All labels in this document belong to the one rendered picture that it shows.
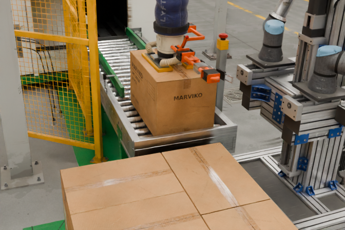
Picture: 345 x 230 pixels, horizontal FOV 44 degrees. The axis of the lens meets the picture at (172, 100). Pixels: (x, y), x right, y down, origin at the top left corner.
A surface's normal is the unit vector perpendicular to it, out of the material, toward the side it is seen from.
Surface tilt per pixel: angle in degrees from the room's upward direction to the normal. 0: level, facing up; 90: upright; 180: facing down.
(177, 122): 90
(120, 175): 0
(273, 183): 0
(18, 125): 90
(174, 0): 72
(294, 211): 0
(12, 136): 90
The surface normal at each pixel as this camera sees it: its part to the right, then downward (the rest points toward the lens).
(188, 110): 0.35, 0.41
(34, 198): 0.03, -0.90
